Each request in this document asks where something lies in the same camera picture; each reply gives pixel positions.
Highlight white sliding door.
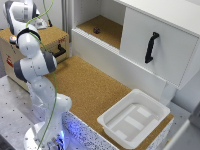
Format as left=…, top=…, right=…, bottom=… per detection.
left=119, top=6, right=200, bottom=89

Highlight purple block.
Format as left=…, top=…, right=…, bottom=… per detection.
left=93, top=27, right=101, bottom=35

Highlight green cable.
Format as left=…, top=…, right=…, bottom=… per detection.
left=25, top=0, right=59, bottom=150

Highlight black drawer handle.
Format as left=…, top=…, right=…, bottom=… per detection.
left=52, top=43, right=67, bottom=59

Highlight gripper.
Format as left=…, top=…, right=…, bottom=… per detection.
left=32, top=17, right=49, bottom=30

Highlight black door handle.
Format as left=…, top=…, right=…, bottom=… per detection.
left=144, top=31, right=160, bottom=65

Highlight white cabinet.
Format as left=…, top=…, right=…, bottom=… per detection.
left=71, top=0, right=200, bottom=105

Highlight white plastic box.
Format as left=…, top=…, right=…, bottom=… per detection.
left=96, top=88, right=172, bottom=150

